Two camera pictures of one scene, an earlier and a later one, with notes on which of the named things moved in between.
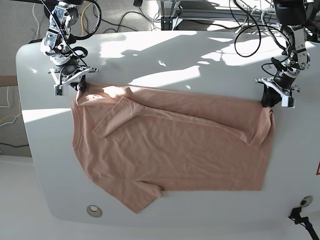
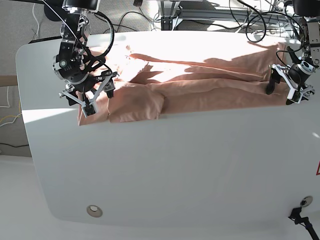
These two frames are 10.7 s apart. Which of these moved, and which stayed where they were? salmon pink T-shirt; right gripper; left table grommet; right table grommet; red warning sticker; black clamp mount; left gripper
Moved: right gripper; salmon pink T-shirt; left gripper
Stayed: black clamp mount; left table grommet; right table grommet; red warning sticker
